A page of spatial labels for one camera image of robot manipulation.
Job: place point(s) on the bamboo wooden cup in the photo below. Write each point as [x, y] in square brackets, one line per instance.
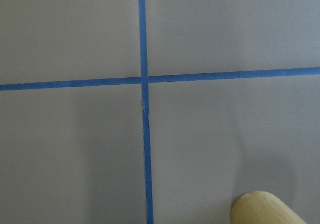
[260, 207]

